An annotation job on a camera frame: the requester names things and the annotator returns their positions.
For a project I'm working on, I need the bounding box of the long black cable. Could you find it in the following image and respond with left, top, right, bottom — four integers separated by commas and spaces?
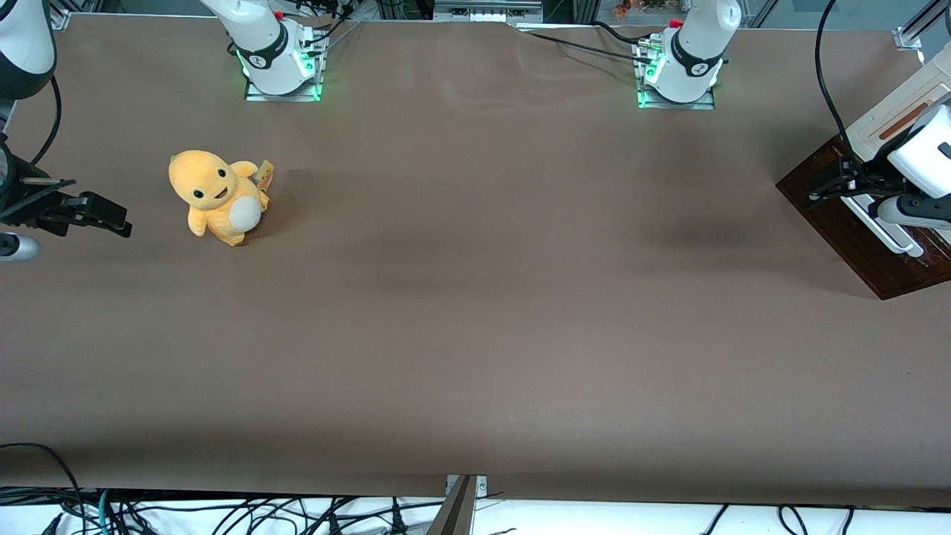
519, 28, 656, 62

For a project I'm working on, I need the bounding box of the black cable bundle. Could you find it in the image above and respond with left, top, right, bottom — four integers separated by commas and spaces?
293, 0, 365, 56

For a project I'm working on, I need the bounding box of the yellow plush toy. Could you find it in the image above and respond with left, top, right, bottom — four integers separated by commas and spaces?
168, 150, 276, 247

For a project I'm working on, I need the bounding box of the grey power strip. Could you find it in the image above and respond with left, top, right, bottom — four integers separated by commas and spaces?
435, 0, 543, 23

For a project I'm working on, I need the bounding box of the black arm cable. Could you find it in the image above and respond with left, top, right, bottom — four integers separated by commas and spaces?
28, 74, 62, 168
814, 0, 855, 153

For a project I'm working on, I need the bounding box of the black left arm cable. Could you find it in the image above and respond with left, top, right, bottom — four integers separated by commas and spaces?
814, 0, 855, 153

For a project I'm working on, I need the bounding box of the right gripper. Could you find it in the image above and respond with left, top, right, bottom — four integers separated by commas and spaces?
0, 191, 133, 262

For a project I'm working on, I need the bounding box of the dark brown wooden board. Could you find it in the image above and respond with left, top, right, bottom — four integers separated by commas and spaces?
776, 136, 951, 300

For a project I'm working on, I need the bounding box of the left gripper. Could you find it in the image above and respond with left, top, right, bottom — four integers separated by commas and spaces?
806, 155, 951, 230

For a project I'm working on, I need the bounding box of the black looped cable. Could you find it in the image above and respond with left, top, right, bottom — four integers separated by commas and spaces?
0, 443, 88, 535

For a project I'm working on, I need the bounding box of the aluminium profile bar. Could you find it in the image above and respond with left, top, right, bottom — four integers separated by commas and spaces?
427, 476, 487, 535

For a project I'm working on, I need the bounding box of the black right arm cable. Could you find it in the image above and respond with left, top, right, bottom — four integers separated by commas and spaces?
28, 74, 62, 168

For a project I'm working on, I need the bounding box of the brown table cover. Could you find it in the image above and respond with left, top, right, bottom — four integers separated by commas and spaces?
0, 13, 951, 508

